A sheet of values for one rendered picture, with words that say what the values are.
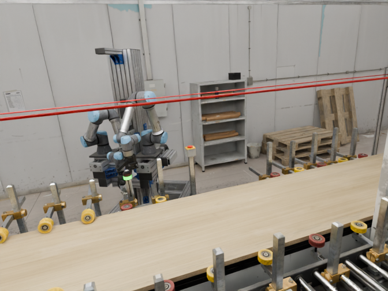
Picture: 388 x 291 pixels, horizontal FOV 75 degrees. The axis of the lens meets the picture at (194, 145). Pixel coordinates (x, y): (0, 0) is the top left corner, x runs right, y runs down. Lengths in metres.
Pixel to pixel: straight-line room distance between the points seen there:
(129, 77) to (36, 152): 2.57
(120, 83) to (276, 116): 3.70
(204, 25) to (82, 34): 1.96
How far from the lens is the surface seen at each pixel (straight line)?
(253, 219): 1.69
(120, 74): 2.68
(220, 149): 5.10
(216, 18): 4.91
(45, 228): 1.90
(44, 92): 4.55
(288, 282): 1.40
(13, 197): 2.11
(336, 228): 1.39
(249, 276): 1.56
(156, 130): 2.37
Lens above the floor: 1.84
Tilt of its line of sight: 17 degrees down
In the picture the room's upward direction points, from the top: 4 degrees counter-clockwise
